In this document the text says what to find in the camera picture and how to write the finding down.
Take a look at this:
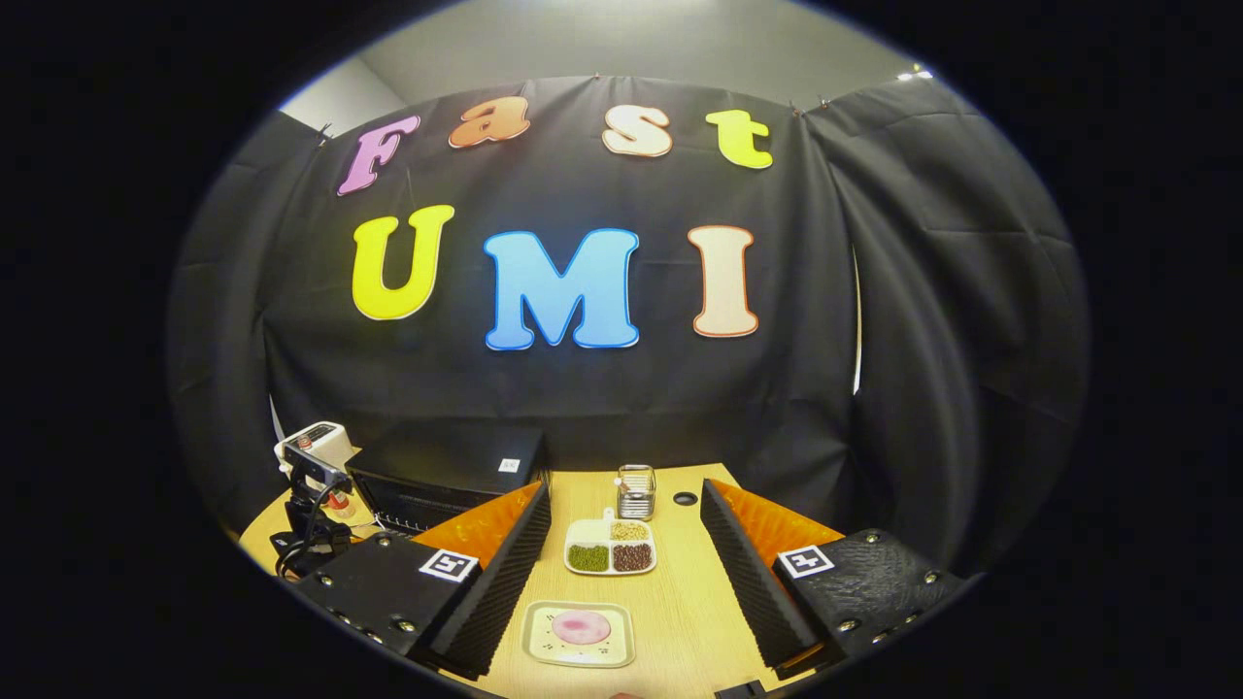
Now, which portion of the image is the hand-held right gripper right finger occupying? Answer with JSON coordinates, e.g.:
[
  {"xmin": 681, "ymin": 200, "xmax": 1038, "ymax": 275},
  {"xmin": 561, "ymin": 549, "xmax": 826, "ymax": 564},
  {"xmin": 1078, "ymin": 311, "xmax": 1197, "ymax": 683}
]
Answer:
[{"xmin": 699, "ymin": 478, "xmax": 972, "ymax": 681}]

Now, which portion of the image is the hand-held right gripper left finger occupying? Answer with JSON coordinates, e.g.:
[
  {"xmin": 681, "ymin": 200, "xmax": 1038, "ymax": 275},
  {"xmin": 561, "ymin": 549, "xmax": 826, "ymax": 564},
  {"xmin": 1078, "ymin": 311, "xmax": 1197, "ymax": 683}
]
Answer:
[{"xmin": 289, "ymin": 481, "xmax": 553, "ymax": 681}]

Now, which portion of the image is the cream square plate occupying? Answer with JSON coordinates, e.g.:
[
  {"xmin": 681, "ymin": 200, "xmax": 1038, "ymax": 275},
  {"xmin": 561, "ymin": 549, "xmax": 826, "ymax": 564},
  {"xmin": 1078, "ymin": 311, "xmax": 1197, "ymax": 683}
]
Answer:
[{"xmin": 521, "ymin": 600, "xmax": 637, "ymax": 670}]

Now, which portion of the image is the pink ham slice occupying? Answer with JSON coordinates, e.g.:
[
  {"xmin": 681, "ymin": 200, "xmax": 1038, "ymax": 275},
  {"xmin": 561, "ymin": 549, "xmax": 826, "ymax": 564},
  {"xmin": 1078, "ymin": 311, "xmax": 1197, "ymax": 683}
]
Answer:
[{"xmin": 552, "ymin": 611, "xmax": 613, "ymax": 647}]

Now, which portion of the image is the black electric oven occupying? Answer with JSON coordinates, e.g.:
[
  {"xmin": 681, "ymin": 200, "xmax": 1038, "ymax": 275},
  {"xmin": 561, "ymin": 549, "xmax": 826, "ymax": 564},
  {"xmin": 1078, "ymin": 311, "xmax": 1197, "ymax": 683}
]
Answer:
[{"xmin": 347, "ymin": 421, "xmax": 551, "ymax": 537}]

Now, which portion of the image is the white divided bean dish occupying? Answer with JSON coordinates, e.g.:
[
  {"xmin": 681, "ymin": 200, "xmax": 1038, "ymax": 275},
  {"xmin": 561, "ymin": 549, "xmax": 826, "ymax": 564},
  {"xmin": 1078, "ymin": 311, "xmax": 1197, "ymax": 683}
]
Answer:
[{"xmin": 564, "ymin": 507, "xmax": 658, "ymax": 577}]

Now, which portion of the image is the black backdrop cloth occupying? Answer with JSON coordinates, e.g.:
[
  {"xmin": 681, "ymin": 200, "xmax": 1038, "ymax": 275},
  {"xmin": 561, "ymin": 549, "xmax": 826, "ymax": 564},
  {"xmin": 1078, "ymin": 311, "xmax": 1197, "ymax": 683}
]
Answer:
[{"xmin": 165, "ymin": 76, "xmax": 1093, "ymax": 574}]

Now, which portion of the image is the metal wire holder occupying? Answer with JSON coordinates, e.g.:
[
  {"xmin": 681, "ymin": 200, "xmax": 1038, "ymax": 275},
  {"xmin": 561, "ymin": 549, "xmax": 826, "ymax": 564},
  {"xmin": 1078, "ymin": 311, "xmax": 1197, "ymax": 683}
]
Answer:
[{"xmin": 617, "ymin": 464, "xmax": 657, "ymax": 522}]

